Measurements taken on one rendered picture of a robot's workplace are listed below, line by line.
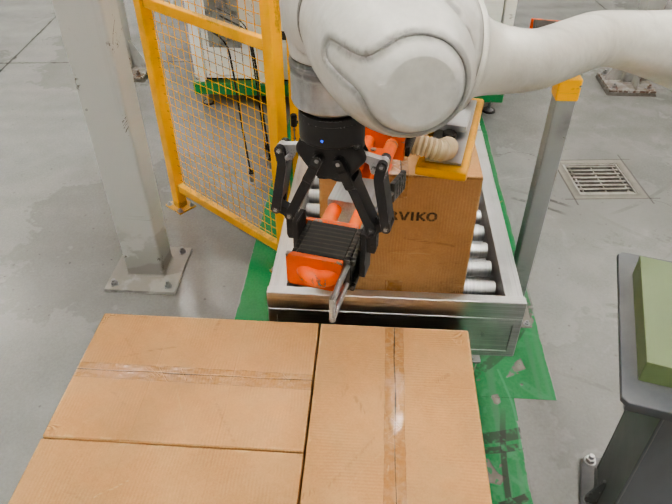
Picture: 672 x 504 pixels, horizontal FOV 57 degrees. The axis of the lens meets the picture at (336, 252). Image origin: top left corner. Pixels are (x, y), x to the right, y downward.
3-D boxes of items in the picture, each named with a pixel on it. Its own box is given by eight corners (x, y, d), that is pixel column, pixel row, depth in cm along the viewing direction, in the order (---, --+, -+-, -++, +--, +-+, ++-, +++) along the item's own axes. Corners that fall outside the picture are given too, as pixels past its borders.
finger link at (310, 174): (324, 161, 70) (313, 155, 70) (289, 225, 77) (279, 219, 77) (334, 145, 73) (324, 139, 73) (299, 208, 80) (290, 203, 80)
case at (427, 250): (334, 180, 222) (333, 73, 196) (445, 183, 220) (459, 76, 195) (321, 292, 175) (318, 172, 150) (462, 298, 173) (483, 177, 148)
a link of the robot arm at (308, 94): (305, 33, 68) (306, 84, 72) (275, 64, 61) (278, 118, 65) (384, 42, 66) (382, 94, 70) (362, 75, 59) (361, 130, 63)
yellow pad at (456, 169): (440, 101, 145) (442, 81, 141) (483, 106, 142) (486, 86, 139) (414, 175, 119) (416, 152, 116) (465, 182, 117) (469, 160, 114)
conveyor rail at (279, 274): (329, 48, 361) (329, 15, 349) (338, 48, 360) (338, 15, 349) (272, 336, 181) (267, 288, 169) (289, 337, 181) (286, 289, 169)
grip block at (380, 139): (363, 131, 112) (364, 101, 108) (416, 138, 110) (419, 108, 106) (351, 153, 106) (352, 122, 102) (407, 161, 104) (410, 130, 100)
